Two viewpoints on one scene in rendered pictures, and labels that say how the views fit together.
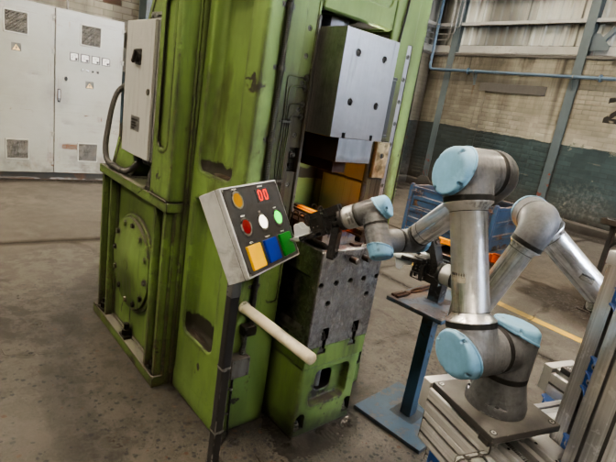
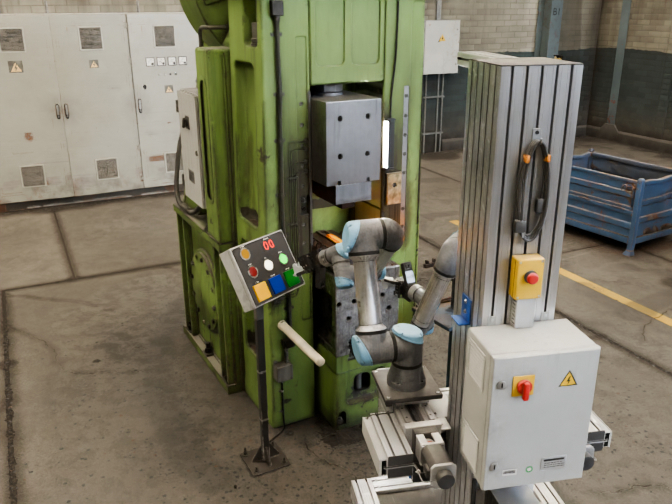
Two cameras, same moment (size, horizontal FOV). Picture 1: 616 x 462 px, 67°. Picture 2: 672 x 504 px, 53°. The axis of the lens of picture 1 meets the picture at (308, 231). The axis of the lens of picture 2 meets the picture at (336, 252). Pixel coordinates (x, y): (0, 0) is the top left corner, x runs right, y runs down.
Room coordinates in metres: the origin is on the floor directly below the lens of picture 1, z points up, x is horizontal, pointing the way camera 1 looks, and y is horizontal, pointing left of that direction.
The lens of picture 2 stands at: (-1.21, -0.85, 2.19)
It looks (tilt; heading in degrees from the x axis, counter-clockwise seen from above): 20 degrees down; 14
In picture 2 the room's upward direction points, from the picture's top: straight up
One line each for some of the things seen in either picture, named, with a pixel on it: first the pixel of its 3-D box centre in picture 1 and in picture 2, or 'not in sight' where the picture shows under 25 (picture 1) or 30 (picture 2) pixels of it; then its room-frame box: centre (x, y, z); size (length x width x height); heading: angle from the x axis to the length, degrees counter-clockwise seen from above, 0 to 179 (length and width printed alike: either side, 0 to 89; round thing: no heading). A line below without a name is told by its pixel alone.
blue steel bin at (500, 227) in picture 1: (459, 220); (608, 197); (5.78, -1.86, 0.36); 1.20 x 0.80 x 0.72; 46
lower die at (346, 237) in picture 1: (308, 221); (334, 249); (2.09, 0.01, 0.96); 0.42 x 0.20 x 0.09; 42
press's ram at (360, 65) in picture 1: (337, 85); (341, 134); (2.12, -0.03, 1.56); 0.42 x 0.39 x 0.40; 42
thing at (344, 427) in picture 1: (311, 430); (356, 425); (1.90, -0.17, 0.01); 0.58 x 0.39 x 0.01; 132
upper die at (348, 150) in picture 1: (321, 142); (333, 183); (2.09, 0.01, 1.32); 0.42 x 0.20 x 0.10; 42
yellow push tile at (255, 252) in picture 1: (256, 257); (261, 291); (1.35, 0.14, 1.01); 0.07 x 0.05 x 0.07; 157
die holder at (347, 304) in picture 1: (306, 273); (342, 292); (2.13, -0.03, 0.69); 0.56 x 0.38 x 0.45; 42
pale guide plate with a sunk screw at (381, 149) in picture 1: (379, 159); (393, 188); (2.24, -0.28, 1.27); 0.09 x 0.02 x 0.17; 132
